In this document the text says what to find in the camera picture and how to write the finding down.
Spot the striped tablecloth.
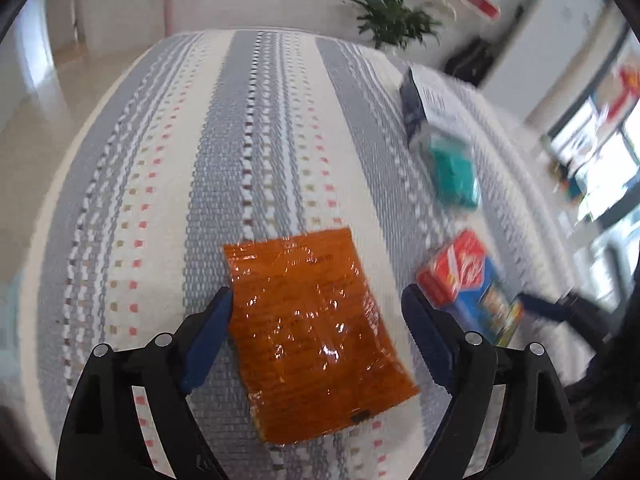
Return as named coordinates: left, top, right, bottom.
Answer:
left=17, top=30, right=596, bottom=480

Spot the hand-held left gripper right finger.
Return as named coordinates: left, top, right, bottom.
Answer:
left=401, top=284, right=583, bottom=480

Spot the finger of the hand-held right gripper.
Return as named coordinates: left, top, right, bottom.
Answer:
left=520, top=292, right=576, bottom=323

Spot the white standing air conditioner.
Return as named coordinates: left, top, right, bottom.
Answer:
left=475, top=0, right=608, bottom=116

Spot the red knot ornament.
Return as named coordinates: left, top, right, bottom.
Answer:
left=617, top=65, right=640, bottom=96

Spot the teal packet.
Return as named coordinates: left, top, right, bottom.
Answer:
left=410, top=130, right=482, bottom=211

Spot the potted green plant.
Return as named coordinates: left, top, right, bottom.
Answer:
left=344, top=0, right=443, bottom=51

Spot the tiger print playing card box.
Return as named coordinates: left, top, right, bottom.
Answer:
left=416, top=230, right=526, bottom=348

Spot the orange plastic packet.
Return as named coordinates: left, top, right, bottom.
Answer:
left=222, top=227, right=421, bottom=445

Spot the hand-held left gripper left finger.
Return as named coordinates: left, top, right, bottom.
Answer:
left=55, top=286, right=235, bottom=480

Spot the red box wall shelf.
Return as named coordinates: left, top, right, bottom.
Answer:
left=459, top=0, right=502, bottom=21

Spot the white milk carton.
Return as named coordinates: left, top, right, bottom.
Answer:
left=399, top=66, right=468, bottom=148

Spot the black guitar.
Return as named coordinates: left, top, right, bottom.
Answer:
left=444, top=37, right=496, bottom=83

